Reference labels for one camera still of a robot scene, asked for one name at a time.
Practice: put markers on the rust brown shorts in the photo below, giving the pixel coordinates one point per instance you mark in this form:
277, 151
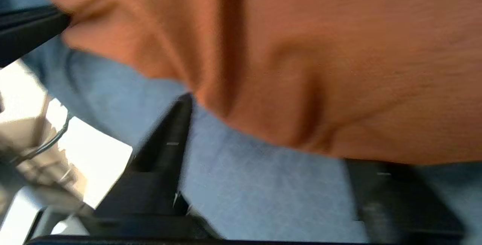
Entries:
301, 49

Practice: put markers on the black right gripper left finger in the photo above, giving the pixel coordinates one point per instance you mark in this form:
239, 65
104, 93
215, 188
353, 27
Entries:
150, 200

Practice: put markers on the white grey robot base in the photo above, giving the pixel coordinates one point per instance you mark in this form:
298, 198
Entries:
22, 207

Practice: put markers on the blue bed sheet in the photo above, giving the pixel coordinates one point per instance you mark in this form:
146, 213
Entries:
263, 192

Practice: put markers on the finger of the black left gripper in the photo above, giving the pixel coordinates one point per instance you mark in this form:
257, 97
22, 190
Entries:
26, 34

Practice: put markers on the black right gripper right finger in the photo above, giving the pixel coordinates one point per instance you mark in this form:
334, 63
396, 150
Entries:
406, 207

